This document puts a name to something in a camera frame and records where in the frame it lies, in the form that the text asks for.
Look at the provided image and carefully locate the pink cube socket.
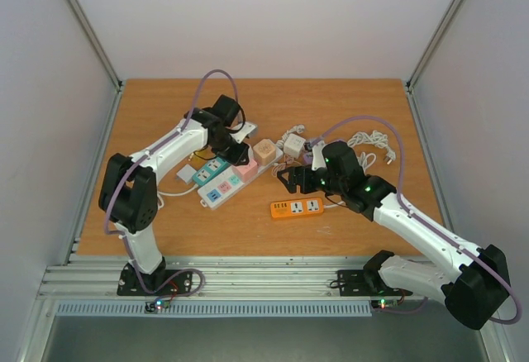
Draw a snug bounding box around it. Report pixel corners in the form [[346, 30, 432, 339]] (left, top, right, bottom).
[[232, 160, 259, 183]]

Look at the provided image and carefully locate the peach cube adapter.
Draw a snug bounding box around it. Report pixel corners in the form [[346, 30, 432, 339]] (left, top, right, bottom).
[[253, 139, 276, 167]]

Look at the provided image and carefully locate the long white power strip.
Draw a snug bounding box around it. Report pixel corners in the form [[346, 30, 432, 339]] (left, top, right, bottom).
[[198, 147, 284, 210]]

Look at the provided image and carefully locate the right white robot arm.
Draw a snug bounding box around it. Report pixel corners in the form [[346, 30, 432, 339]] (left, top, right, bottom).
[[277, 141, 510, 330]]

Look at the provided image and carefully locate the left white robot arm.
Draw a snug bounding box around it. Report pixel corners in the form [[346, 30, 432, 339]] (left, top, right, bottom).
[[98, 95, 251, 295]]

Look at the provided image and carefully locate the grey plug adapter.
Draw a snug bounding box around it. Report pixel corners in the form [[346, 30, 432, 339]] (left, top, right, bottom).
[[176, 164, 196, 184]]

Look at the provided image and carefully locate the teal power strip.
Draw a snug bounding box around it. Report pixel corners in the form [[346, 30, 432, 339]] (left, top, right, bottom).
[[192, 157, 230, 187]]

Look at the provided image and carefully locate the purple power strip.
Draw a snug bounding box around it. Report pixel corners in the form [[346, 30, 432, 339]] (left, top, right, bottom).
[[303, 152, 313, 164]]

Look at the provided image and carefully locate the orange power strip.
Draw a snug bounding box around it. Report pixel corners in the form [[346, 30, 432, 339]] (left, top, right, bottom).
[[270, 198, 324, 219]]

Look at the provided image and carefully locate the white cube socket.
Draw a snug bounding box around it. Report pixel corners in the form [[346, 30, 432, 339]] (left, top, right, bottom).
[[283, 134, 306, 159]]

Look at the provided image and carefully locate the white earphone cable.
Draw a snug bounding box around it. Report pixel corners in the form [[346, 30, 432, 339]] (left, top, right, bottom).
[[270, 161, 298, 179]]

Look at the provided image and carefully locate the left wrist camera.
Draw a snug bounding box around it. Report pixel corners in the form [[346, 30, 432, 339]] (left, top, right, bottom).
[[231, 121, 258, 143]]

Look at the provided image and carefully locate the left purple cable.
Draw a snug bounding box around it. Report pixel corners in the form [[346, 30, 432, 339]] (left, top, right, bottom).
[[102, 69, 241, 297]]

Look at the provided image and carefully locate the purple cable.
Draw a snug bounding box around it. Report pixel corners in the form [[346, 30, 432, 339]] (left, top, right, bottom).
[[316, 116, 522, 325], [102, 69, 241, 297]]

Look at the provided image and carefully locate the white left power cord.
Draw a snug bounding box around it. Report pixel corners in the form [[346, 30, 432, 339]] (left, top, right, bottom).
[[155, 183, 199, 210]]

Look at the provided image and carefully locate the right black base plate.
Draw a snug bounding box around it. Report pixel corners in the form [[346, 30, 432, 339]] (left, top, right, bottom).
[[328, 269, 412, 298]]

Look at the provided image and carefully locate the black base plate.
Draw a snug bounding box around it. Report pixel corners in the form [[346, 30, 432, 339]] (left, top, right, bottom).
[[328, 269, 412, 298], [117, 263, 193, 297]]

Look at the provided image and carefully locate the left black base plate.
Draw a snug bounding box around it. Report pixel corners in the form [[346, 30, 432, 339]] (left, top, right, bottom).
[[117, 263, 193, 297]]

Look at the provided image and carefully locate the grey slotted cable duct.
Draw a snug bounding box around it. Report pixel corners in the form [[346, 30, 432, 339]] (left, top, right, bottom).
[[55, 300, 372, 318]]

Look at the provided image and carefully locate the aluminium rail frame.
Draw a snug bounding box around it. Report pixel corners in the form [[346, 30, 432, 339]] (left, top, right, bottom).
[[39, 79, 512, 361]]

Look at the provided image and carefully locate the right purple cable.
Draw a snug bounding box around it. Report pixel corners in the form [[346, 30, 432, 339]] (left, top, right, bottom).
[[316, 116, 522, 325]]

